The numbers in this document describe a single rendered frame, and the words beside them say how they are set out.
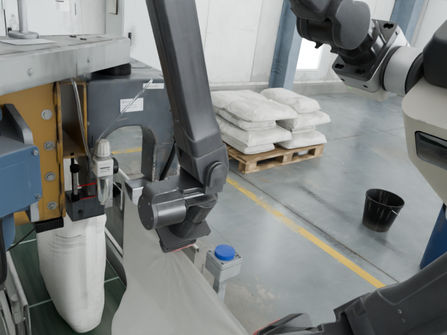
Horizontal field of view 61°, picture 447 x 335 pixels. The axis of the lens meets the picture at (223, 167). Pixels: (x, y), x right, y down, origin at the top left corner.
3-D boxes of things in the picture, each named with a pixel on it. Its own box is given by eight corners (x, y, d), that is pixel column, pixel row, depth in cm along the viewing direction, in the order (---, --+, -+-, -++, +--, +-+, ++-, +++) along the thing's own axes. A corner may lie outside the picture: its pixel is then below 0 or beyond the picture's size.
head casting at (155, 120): (179, 179, 103) (189, 68, 91) (88, 197, 89) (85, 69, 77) (132, 141, 124) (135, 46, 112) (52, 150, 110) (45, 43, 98)
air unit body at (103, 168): (117, 205, 88) (118, 142, 81) (97, 209, 85) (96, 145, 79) (110, 196, 91) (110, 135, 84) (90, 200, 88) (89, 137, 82)
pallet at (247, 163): (321, 156, 440) (324, 144, 434) (244, 175, 367) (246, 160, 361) (271, 132, 496) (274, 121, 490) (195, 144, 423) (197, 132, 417)
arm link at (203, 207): (226, 201, 64) (211, 173, 66) (191, 209, 60) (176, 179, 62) (210, 221, 68) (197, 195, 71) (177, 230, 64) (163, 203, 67)
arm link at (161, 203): (230, 162, 60) (200, 142, 66) (164, 173, 53) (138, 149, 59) (219, 226, 64) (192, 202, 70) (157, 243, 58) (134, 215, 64)
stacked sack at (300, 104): (322, 113, 421) (326, 100, 415) (295, 116, 396) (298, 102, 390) (280, 97, 468) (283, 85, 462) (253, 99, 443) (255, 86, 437)
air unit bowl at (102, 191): (111, 201, 87) (111, 177, 84) (98, 204, 85) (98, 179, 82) (106, 195, 89) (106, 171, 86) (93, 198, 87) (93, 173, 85)
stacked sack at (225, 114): (277, 131, 382) (280, 118, 376) (242, 134, 360) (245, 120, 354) (241, 111, 432) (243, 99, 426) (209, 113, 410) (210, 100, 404)
